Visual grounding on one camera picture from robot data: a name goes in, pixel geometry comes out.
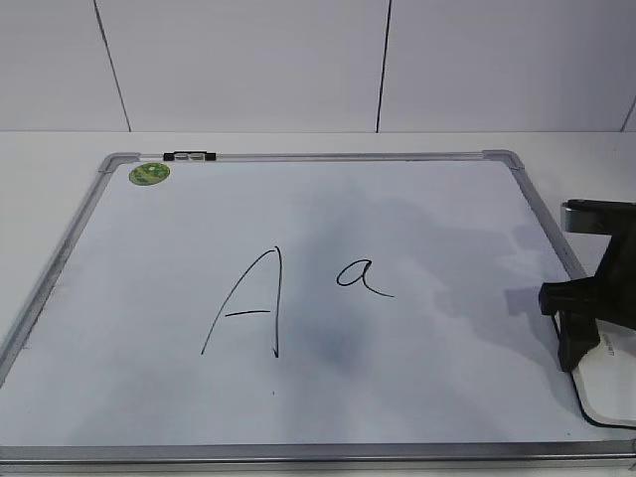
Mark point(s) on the white board with aluminium frame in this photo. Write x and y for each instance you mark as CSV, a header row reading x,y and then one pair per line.
x,y
295,311

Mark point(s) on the black hanging clip on frame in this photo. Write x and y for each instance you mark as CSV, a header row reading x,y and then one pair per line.
x,y
189,156

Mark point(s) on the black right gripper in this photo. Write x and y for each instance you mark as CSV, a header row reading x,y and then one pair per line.
x,y
607,295

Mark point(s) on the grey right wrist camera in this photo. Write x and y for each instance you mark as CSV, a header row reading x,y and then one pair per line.
x,y
590,217

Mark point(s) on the round green magnet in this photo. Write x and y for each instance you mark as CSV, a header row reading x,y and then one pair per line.
x,y
149,174

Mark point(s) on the white board eraser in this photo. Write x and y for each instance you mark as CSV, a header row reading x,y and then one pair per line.
x,y
596,400

